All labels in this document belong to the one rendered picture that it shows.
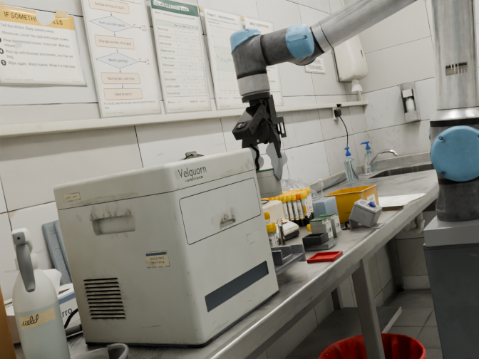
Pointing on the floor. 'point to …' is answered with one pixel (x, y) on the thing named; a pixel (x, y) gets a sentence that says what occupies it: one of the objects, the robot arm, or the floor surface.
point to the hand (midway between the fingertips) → (266, 177)
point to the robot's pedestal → (455, 297)
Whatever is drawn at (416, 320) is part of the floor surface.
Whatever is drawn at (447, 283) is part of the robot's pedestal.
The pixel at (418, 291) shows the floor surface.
